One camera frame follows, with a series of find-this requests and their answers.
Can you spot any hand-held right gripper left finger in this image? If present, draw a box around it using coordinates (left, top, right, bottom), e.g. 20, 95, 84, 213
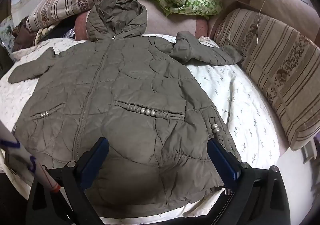
26, 137, 110, 225

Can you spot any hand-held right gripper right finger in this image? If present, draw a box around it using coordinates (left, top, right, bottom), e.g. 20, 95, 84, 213
202, 138, 292, 225

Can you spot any olive quilted hooded jacket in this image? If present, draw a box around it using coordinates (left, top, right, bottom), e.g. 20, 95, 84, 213
7, 0, 243, 212

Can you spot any white leaf print bedsheet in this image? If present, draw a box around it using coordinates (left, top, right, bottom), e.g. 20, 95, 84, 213
0, 34, 288, 225

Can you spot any brown cloth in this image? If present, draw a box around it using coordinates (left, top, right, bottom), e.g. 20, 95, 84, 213
11, 17, 38, 52

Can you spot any dark cloth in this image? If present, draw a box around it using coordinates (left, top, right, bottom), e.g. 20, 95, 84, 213
47, 15, 78, 41

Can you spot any pink bolster cushion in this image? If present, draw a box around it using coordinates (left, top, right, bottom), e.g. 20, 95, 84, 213
74, 0, 209, 41

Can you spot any brown sofa cushion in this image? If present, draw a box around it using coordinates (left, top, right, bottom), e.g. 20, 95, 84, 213
207, 0, 320, 48

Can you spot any beige strap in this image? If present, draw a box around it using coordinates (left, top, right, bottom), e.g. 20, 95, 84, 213
256, 0, 272, 43

